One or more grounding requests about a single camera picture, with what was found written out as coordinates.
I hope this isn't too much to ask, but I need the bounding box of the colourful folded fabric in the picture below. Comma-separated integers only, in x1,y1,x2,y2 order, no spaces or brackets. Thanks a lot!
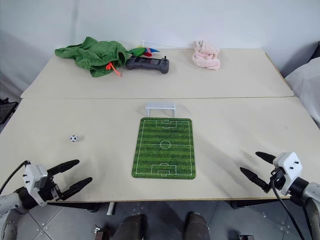
126,46,161,58

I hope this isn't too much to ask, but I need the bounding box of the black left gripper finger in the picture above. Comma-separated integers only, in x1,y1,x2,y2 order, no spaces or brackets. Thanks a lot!
46,159,81,177
61,176,94,202

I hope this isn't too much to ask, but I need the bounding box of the orange drawstring cord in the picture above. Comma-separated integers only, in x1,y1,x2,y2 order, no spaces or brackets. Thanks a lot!
105,61,124,78

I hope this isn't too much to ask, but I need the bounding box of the dark rounded shape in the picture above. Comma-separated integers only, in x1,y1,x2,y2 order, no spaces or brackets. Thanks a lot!
184,211,210,240
116,213,148,240

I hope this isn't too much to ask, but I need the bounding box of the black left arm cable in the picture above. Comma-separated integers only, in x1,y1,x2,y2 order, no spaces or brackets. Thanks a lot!
0,160,31,195

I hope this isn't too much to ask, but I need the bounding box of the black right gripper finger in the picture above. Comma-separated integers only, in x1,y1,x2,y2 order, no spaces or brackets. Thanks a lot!
239,166,272,194
254,151,276,166

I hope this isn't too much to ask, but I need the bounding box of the grey handheld remote controller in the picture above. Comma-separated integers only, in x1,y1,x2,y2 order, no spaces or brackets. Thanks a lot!
125,55,172,75

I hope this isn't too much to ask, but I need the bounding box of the small white goal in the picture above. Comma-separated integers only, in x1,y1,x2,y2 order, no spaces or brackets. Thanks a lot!
145,101,177,118

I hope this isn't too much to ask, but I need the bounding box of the green crumpled garment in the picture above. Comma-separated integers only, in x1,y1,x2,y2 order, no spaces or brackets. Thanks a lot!
54,36,130,79

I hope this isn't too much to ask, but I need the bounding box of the dark chair back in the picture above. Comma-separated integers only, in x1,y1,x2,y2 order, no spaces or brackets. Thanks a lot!
308,39,320,64

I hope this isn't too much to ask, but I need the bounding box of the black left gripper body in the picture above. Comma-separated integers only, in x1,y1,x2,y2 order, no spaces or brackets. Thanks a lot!
37,174,63,203

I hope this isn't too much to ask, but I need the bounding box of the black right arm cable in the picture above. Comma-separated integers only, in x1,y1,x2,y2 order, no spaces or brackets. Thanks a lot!
269,173,308,240

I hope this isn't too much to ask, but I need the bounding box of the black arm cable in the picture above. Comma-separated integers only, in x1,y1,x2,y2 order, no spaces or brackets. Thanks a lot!
269,173,308,240
0,160,31,195

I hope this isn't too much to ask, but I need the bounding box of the pink crumpled towel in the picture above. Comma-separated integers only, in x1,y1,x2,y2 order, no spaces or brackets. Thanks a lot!
191,39,222,72

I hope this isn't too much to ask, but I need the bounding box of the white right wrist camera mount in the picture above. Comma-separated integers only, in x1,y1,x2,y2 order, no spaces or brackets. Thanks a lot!
272,151,304,197

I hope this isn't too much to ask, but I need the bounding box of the black table base bar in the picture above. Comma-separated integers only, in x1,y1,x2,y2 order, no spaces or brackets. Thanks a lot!
46,201,99,214
229,198,292,210

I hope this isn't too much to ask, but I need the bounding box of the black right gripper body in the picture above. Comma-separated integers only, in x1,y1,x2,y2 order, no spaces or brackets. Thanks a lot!
268,167,286,191

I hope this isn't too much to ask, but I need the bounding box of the white padded cushion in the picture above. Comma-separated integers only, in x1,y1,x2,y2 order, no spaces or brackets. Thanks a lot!
284,58,320,127

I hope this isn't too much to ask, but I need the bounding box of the white table leg bracket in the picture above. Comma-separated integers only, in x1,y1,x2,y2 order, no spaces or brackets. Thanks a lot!
105,201,117,216

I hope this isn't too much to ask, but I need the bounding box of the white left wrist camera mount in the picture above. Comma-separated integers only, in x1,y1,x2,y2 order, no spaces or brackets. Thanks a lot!
23,163,49,207

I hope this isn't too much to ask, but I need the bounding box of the green soccer field mat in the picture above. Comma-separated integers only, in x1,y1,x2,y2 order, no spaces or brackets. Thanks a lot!
131,117,197,180

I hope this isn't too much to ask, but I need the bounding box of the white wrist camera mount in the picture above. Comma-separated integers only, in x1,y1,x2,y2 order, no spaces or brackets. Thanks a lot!
272,151,304,197
23,163,49,207

